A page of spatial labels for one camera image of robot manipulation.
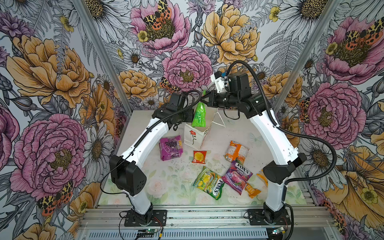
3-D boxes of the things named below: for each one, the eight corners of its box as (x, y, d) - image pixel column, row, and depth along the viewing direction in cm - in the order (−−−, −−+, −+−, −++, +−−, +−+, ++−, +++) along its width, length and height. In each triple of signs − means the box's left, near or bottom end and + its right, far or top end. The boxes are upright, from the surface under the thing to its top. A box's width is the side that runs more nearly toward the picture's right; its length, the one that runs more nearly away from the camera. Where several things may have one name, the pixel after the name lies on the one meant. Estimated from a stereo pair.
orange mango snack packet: (223, 158, 97) (223, 155, 94) (229, 143, 104) (230, 140, 101) (242, 166, 93) (244, 164, 90) (248, 150, 100) (249, 147, 98)
